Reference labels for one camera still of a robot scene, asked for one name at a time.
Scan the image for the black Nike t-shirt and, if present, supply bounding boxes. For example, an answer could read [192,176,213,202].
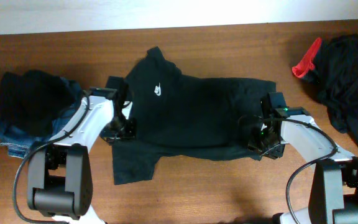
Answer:
[112,47,276,185]

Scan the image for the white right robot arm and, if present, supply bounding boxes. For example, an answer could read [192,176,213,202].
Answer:
[249,107,358,224]

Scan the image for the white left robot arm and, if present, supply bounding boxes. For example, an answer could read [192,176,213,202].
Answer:
[27,87,133,223]

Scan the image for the red garment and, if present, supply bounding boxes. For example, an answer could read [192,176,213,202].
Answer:
[291,37,323,78]

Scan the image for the folded black garment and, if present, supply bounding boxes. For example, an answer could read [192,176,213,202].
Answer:
[0,70,82,137]

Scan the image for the black clothes pile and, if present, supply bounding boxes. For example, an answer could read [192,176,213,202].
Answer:
[299,34,358,146]

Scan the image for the folded blue jeans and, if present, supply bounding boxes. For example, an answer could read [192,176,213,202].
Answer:
[0,77,82,158]

